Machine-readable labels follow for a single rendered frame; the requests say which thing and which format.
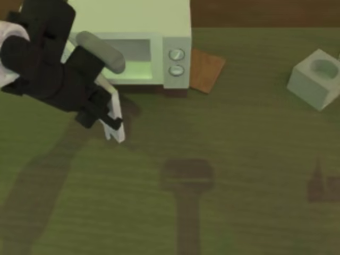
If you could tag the white rotary appliance knob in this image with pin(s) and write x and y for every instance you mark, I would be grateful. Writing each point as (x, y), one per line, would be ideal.
(176, 54)
(176, 70)

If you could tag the gray microwave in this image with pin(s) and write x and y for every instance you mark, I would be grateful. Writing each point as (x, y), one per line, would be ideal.
(148, 21)

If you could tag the brown wooden board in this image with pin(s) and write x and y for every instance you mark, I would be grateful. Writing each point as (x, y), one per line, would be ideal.
(205, 71)

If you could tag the white block with round hole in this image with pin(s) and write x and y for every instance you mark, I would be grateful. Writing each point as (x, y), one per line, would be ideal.
(313, 85)

